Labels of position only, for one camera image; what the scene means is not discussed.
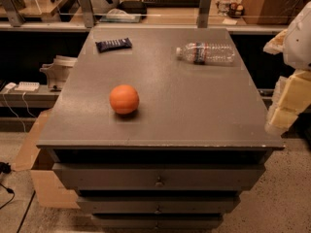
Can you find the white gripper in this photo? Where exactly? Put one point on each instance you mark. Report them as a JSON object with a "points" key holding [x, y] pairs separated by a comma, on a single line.
{"points": [[298, 43]]}

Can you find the clear plastic water bottle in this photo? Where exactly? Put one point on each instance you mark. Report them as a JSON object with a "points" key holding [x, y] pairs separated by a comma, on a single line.
{"points": [[206, 53]]}

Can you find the small background bottle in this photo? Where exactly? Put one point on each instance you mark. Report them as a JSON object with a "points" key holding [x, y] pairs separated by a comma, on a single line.
{"points": [[223, 7]]}

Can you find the brown cardboard box background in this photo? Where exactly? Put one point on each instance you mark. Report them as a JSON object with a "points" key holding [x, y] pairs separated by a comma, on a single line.
{"points": [[272, 11]]}

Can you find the grey drawer cabinet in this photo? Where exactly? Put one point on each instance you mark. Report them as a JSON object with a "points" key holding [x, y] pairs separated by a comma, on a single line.
{"points": [[182, 159]]}

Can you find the black keyboard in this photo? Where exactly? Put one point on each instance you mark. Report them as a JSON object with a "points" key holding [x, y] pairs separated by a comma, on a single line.
{"points": [[172, 3]]}

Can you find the orange ball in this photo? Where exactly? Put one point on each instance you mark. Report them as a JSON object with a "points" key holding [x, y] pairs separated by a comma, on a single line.
{"points": [[124, 99]]}

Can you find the black pouch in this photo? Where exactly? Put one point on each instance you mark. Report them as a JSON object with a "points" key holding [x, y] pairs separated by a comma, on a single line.
{"points": [[133, 7]]}

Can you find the clear plastic lid container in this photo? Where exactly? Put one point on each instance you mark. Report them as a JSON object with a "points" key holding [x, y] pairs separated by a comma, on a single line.
{"points": [[117, 15]]}

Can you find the dark blue snack bar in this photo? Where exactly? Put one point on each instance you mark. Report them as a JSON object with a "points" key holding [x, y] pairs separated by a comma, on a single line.
{"points": [[118, 44]]}

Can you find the white power strip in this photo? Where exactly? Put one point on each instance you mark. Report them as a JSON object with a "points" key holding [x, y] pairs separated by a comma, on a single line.
{"points": [[27, 86]]}

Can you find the cardboard box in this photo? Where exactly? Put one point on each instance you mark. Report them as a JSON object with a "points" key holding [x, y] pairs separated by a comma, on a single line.
{"points": [[50, 191]]}

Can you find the white plastic bracket part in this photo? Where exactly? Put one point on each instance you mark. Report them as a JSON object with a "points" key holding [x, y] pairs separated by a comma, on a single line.
{"points": [[58, 71]]}

